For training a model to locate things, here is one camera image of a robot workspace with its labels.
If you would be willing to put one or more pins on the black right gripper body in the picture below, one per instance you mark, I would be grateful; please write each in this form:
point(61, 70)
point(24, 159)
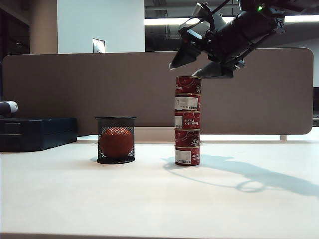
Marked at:
point(239, 35)

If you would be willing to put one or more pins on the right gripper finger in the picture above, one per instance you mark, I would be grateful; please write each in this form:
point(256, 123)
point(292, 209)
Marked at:
point(214, 71)
point(185, 56)

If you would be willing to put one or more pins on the tomato paste can red label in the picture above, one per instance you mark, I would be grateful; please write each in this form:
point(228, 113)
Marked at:
point(187, 85)

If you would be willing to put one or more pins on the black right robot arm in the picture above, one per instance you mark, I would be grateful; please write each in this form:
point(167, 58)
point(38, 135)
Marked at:
point(286, 5)

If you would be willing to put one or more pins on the tomato paste can white label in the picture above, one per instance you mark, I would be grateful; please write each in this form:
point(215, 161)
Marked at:
point(187, 102)

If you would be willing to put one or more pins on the tomato paste can large lettering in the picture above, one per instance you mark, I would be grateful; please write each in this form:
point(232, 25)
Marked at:
point(190, 120)

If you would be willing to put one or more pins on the tomato paste can dark badge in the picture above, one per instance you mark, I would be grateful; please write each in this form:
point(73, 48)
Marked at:
point(185, 138)

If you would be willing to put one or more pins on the tomato paste can barcode label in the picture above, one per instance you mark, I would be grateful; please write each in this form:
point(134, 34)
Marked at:
point(187, 156)

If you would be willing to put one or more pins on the ceiling light strip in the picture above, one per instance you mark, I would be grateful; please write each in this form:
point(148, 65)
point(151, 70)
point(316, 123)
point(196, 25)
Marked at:
point(162, 21)

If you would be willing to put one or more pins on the brown desk divider panel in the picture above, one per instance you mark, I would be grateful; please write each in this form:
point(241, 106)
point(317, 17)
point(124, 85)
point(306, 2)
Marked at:
point(99, 84)

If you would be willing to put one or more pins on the black mesh pen holder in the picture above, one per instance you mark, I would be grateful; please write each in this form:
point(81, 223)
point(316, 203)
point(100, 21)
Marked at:
point(115, 119)

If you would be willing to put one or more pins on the orange fruit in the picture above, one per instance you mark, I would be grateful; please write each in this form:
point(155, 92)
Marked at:
point(115, 143)

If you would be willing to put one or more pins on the dark blue plastic case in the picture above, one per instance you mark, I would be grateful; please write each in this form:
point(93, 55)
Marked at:
point(37, 134)

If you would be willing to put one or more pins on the white and blue cylinder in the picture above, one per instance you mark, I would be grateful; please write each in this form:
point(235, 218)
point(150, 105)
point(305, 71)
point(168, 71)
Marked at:
point(7, 107)

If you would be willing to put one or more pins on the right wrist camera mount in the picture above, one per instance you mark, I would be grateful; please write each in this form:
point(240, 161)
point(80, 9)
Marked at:
point(202, 17)

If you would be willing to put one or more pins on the white wall sign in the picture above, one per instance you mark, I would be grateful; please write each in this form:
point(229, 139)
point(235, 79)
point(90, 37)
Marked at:
point(98, 46)

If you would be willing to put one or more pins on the white divider foot bracket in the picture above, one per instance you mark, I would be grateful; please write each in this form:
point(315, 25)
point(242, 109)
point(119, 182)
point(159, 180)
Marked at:
point(283, 138)

